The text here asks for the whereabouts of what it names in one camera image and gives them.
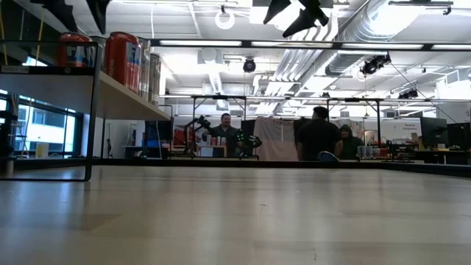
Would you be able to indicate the black overhead beam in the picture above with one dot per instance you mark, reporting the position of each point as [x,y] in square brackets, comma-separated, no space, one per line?
[427,46]

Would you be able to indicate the blue round object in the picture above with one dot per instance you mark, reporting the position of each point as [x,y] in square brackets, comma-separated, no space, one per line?
[327,157]

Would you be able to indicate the black dome camera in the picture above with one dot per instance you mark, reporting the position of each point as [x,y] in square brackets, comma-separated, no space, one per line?
[249,65]

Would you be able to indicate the black framed window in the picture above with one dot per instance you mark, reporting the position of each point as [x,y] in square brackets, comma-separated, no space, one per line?
[44,129]

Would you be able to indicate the person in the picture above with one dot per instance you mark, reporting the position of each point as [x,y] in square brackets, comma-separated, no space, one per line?
[224,132]
[318,136]
[351,143]

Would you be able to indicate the black monitor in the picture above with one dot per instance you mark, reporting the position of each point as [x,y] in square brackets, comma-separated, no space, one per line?
[248,125]
[434,132]
[460,136]

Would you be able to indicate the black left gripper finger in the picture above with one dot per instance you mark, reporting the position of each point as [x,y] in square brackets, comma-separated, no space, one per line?
[98,13]
[59,11]

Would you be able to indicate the silver ventilation duct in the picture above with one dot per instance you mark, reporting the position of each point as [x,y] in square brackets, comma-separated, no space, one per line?
[342,64]

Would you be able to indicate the black ceiling camera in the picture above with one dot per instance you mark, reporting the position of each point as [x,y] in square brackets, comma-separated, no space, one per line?
[408,94]
[371,66]

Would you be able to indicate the white slim beverage can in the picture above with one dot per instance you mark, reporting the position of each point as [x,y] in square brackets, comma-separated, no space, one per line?
[98,38]
[145,73]
[156,81]

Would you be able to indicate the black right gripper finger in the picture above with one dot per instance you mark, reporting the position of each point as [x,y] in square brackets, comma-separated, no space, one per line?
[276,9]
[311,13]

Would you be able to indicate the pale yellow container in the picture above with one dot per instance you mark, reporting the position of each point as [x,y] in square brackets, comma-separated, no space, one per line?
[42,151]

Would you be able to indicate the white wall sign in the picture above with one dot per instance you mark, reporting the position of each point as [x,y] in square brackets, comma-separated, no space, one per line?
[408,129]

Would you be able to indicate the white cylinder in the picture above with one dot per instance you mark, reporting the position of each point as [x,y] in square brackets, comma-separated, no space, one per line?
[9,167]

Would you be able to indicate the wooden shelf black metal frame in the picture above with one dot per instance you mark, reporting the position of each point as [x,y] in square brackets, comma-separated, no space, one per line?
[73,92]

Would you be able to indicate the black metal station frame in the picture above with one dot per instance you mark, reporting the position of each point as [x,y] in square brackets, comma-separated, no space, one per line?
[194,110]
[378,121]

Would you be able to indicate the background robot green lights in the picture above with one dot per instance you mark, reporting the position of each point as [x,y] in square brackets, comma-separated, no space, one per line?
[248,141]

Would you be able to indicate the white shelf label sticker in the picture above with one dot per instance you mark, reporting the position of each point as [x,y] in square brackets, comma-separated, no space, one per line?
[14,68]

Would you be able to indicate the pale pink cloth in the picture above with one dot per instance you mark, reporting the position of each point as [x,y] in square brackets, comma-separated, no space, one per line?
[276,140]

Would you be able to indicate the red beverage can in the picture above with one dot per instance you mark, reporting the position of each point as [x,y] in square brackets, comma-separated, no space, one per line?
[122,62]
[75,55]

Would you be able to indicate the black background robot arm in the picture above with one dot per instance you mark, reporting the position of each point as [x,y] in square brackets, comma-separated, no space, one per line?
[200,121]

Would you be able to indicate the black ceiling track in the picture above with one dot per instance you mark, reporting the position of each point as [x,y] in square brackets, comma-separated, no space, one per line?
[419,3]

